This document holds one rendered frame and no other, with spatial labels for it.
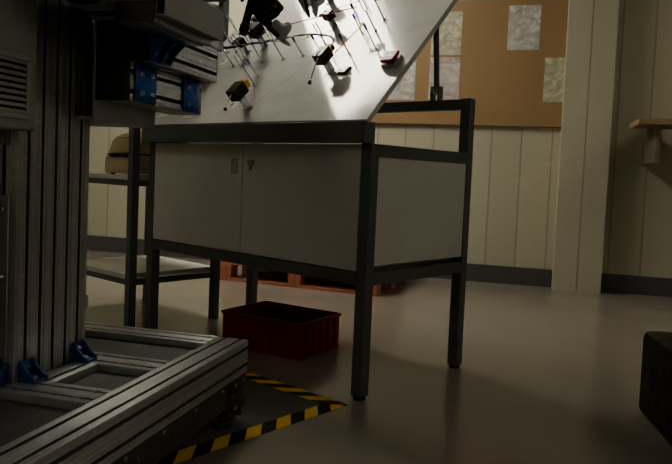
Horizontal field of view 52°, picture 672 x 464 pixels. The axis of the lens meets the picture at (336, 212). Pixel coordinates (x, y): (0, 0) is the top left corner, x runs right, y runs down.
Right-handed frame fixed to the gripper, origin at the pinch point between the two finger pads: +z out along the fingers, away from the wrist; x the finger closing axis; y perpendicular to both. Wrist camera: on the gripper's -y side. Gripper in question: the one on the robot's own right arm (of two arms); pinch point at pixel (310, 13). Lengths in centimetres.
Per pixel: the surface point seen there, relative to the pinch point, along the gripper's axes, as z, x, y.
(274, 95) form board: 25.9, 19.6, -5.8
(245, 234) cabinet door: 71, 23, -30
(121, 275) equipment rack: 92, 95, -45
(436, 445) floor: 110, -70, -55
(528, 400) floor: 129, -68, -4
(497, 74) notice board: 72, 78, 249
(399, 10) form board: 5.7, -8.4, 37.4
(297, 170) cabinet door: 48, -1, -21
